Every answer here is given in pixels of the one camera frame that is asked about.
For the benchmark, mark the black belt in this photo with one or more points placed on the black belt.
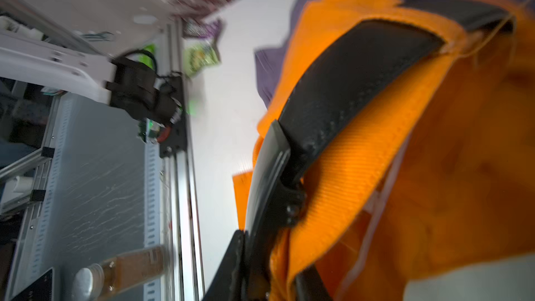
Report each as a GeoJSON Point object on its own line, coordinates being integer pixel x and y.
{"type": "Point", "coordinates": [334, 100]}

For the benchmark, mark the green snack wrapper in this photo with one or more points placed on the green snack wrapper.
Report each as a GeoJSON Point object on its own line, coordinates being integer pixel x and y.
{"type": "Point", "coordinates": [199, 56]}

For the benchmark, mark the orange trousers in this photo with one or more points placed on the orange trousers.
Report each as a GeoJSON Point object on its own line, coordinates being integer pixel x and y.
{"type": "Point", "coordinates": [418, 154]}

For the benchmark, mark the brown glass bottle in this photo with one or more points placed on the brown glass bottle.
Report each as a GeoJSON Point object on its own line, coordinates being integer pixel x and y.
{"type": "Point", "coordinates": [121, 273]}

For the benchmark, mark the dark candy bar wrapper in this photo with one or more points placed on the dark candy bar wrapper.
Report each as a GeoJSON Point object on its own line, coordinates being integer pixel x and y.
{"type": "Point", "coordinates": [202, 30]}

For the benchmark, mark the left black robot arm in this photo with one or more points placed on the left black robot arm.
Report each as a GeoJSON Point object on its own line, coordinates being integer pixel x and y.
{"type": "Point", "coordinates": [121, 82]}

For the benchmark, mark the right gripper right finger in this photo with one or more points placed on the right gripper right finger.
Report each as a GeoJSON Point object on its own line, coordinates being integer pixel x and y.
{"type": "Point", "coordinates": [309, 286]}

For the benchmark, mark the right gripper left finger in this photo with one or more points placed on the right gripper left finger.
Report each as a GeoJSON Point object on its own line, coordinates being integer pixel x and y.
{"type": "Point", "coordinates": [227, 283]}

